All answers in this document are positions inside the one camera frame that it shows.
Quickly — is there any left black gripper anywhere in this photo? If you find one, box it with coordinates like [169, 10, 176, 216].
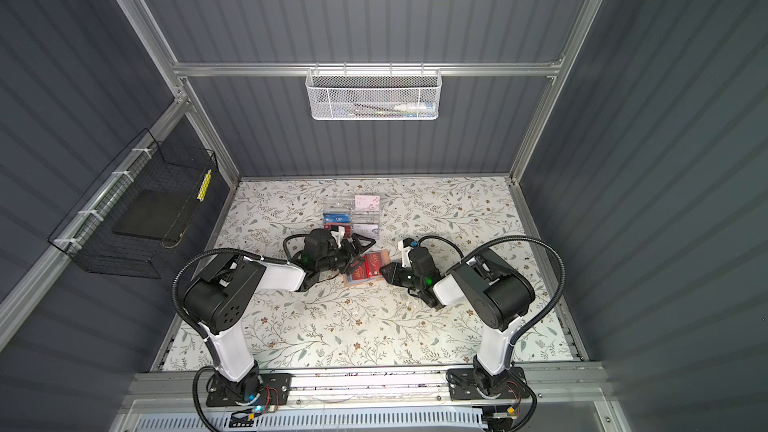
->
[316, 233, 373, 275]

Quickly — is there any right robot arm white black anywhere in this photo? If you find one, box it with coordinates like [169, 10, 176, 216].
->
[380, 244, 536, 398]

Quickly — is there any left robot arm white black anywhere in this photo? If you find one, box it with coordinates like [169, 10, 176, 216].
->
[171, 228, 376, 404]

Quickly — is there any white card in organizer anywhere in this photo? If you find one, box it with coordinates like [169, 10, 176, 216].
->
[352, 223, 379, 239]

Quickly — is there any clear acrylic card organizer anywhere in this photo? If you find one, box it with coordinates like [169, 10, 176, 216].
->
[322, 195, 381, 234]

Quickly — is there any pink card in organizer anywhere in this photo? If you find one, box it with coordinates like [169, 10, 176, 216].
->
[354, 195, 381, 212]

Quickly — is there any white tube in basket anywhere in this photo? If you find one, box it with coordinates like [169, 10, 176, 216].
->
[393, 102, 437, 117]

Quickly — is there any yellow tag on basket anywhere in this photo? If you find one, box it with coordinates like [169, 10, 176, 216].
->
[196, 169, 212, 202]

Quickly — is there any black pad in basket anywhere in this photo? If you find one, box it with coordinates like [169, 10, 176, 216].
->
[112, 190, 189, 243]

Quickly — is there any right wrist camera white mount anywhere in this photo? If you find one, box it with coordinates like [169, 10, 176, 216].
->
[398, 238, 418, 268]

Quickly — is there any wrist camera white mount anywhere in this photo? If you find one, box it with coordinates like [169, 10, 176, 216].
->
[398, 238, 418, 268]
[329, 224, 352, 247]

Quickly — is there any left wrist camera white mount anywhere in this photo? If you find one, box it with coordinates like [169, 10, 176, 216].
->
[329, 224, 352, 247]

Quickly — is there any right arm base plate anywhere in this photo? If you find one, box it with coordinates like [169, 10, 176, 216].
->
[445, 366, 532, 402]

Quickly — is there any white wire mesh basket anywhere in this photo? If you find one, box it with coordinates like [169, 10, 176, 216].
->
[305, 71, 443, 121]

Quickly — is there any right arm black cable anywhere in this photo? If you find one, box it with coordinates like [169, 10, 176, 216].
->
[416, 234, 566, 355]

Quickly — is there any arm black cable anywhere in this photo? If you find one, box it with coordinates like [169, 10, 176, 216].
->
[416, 234, 566, 355]
[171, 232, 310, 432]

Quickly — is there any white perforated cable duct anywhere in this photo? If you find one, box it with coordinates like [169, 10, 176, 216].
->
[133, 406, 487, 432]

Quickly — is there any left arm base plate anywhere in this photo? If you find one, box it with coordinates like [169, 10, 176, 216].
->
[205, 372, 293, 408]

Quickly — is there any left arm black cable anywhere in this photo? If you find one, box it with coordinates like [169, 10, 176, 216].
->
[171, 232, 310, 432]

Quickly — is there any black wire mesh basket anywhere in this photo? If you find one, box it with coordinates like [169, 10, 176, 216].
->
[48, 130, 218, 279]

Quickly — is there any aluminium front rail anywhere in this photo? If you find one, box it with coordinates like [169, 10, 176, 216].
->
[119, 362, 615, 414]

